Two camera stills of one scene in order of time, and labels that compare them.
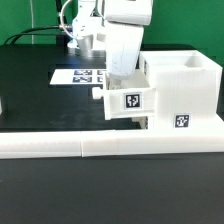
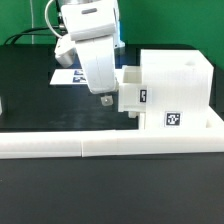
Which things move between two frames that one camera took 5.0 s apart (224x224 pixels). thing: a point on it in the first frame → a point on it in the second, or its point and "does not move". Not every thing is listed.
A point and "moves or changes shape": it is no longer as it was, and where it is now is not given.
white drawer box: (127, 98) moves or changes shape
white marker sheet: (78, 77) does not move
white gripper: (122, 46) → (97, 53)
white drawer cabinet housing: (188, 89) moves or changes shape
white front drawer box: (143, 121) → (134, 114)
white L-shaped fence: (70, 144) does not move
